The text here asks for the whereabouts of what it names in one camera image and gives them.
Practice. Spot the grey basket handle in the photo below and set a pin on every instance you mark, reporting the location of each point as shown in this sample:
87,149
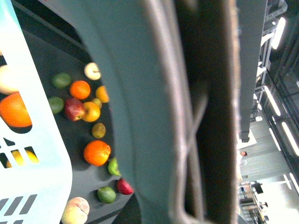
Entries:
180,75

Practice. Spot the light blue plastic basket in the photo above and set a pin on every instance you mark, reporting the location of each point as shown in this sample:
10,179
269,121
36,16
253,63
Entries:
33,193

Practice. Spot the black fruit display shelf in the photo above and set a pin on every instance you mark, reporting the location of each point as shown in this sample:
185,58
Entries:
56,48

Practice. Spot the golden round pear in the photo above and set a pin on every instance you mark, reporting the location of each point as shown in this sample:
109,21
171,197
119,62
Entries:
102,94

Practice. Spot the small yellow green fruit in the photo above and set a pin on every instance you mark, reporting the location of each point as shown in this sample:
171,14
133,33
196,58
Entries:
97,102

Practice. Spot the brown green kiwi fruit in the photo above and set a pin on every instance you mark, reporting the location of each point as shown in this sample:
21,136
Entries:
98,130

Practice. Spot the yellow orange apple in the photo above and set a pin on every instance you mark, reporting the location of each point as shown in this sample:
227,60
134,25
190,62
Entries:
92,112

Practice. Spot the bright green apple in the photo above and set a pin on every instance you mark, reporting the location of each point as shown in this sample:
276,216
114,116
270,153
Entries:
113,167

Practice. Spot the large bumpy orange right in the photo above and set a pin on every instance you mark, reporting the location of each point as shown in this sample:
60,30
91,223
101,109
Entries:
96,153

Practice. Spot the large bumpy orange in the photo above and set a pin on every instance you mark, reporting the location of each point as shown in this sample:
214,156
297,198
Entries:
96,153
13,111

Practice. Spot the white pear with stem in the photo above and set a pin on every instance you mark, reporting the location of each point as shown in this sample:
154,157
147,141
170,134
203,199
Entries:
92,71

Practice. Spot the small orange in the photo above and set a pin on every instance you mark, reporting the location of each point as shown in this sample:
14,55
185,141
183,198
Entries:
80,90

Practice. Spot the red yellow apple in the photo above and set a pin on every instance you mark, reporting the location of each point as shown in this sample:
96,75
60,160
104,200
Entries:
74,109

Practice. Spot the red fruit front right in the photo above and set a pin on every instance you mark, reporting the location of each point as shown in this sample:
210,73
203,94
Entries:
123,187

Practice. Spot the green avocado front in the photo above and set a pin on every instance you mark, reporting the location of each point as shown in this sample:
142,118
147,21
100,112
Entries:
106,194

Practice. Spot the dark green lime lower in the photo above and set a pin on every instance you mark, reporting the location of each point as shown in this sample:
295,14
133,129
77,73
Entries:
56,104

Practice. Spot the dark green lime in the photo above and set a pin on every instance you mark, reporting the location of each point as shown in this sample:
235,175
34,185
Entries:
56,104
61,80

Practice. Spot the dark green lime upper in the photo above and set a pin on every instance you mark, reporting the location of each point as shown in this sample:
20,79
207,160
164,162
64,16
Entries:
61,80

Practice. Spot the pale pink peach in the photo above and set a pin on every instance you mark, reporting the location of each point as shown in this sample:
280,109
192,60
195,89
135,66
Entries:
76,211

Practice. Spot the large bumpy orange left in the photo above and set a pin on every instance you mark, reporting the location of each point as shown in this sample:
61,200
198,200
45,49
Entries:
13,111

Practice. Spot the white pear lower left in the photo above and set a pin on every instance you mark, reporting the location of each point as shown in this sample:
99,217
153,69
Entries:
7,82

